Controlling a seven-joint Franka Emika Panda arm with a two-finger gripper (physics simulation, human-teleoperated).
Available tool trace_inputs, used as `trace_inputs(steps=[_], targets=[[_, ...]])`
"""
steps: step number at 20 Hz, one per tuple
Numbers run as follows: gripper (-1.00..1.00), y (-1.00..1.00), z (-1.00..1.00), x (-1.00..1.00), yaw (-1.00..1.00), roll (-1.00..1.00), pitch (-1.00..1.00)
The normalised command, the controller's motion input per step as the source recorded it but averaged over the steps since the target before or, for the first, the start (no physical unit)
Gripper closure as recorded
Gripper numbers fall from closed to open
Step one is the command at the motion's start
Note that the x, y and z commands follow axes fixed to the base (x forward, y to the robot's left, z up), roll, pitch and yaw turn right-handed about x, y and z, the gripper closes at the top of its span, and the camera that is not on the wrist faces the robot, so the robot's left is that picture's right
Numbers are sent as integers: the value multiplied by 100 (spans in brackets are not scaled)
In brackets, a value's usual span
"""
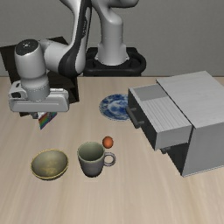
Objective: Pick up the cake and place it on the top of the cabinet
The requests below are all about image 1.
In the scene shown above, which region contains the rainbow cake wedge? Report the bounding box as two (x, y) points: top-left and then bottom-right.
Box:
(38, 111), (58, 130)

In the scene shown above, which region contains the grey cabinet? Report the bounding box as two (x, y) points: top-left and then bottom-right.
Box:
(155, 70), (224, 179)

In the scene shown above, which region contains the blue and white plate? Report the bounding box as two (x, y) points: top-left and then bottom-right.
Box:
(98, 93), (131, 122)

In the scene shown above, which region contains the olive bowl with yellow rim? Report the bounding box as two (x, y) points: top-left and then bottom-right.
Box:
(30, 148), (70, 181)

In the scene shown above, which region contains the small orange fruit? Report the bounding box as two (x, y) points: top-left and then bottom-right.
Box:
(101, 136), (115, 149)

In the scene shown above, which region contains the grey-green mug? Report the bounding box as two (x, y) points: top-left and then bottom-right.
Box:
(76, 141), (117, 179)

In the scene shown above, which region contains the grey open drawer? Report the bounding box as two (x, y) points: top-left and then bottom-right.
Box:
(126, 83), (193, 152)

